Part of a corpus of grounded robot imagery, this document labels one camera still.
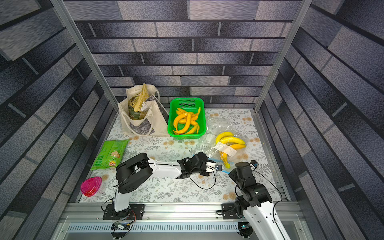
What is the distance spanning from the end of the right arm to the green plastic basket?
1.32ft

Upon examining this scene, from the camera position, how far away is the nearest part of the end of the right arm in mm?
525

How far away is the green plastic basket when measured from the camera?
40.3 inches
